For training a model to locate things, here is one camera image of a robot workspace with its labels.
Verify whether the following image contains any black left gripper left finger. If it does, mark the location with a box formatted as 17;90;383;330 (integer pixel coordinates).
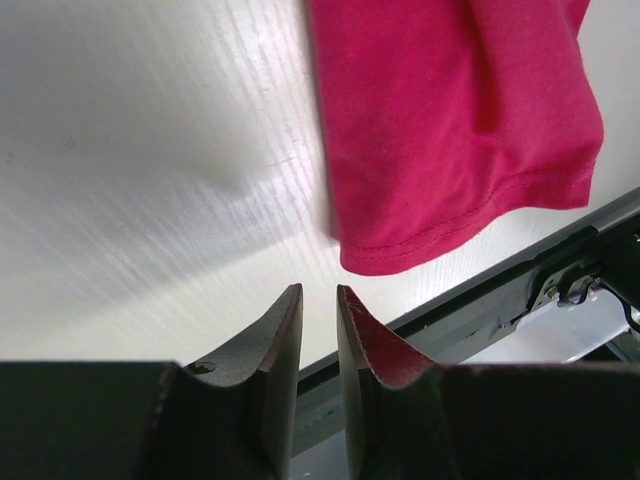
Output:
144;284;303;479

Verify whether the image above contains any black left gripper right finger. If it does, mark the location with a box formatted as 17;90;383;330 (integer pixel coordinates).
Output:
336;285;460;479

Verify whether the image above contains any pink t shirt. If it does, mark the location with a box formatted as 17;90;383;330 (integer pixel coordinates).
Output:
307;1;604;276

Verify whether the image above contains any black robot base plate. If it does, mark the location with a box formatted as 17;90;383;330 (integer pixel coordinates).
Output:
292;187;640;459

